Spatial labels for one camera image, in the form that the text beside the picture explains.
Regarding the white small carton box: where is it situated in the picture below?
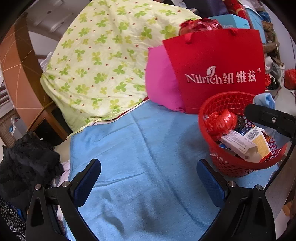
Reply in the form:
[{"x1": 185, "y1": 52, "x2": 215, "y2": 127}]
[{"x1": 220, "y1": 130, "x2": 261, "y2": 163}]

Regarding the red plastic bag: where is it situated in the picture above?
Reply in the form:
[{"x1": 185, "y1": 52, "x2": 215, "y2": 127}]
[
  {"x1": 205, "y1": 109, "x2": 238, "y2": 141},
  {"x1": 179, "y1": 18, "x2": 223, "y2": 35}
]

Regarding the light blue plastic bag knot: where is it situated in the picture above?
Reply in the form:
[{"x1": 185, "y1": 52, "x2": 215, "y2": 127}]
[{"x1": 253, "y1": 93, "x2": 275, "y2": 109}]

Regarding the pale pink bed sheet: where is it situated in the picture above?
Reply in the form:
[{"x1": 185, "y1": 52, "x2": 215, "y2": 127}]
[{"x1": 52, "y1": 160, "x2": 70, "y2": 223}]

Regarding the red plastic mesh basket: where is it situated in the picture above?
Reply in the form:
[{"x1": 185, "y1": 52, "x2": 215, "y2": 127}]
[{"x1": 198, "y1": 91, "x2": 287, "y2": 177}]

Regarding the black clothing pile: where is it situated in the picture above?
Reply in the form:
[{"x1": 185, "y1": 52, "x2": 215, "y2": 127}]
[{"x1": 1, "y1": 133, "x2": 64, "y2": 211}]

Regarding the blue blanket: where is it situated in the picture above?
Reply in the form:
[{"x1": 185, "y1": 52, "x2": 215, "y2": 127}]
[{"x1": 70, "y1": 101, "x2": 219, "y2": 240}]

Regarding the red Nilrich tote bag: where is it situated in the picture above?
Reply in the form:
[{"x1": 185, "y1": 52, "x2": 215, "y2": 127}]
[{"x1": 163, "y1": 29, "x2": 265, "y2": 114}]

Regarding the light blue cardboard box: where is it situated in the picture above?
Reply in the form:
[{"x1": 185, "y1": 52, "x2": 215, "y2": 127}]
[{"x1": 210, "y1": 14, "x2": 266, "y2": 44}]

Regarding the pink pillow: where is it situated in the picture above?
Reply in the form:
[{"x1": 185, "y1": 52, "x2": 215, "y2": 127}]
[{"x1": 145, "y1": 46, "x2": 185, "y2": 113}]

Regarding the red plastic bag in tote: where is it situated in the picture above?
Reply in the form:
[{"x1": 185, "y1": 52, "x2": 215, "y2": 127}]
[{"x1": 179, "y1": 18, "x2": 223, "y2": 35}]

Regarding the brown wooden headboard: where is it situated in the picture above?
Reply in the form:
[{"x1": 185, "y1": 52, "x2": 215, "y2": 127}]
[{"x1": 1, "y1": 16, "x2": 71, "y2": 146}]

